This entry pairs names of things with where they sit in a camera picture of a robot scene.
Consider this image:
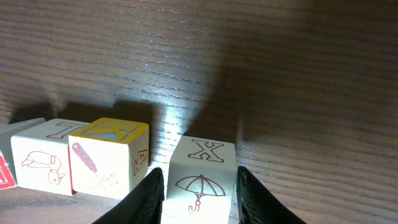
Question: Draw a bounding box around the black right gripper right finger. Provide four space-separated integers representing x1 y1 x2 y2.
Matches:
236 166 305 224

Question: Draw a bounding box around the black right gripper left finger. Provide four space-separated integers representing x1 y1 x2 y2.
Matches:
93 167 164 224

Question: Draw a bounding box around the yellow blue letter K block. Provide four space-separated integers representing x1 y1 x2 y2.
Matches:
68 118 149 199

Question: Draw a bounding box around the yellow wooden block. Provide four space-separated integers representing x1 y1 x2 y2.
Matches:
11 118 87 196

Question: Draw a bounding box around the red letter A wooden block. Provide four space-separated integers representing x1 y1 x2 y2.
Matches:
1 118 45 190

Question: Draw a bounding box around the green letter J wooden block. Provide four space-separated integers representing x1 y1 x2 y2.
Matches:
162 136 238 224

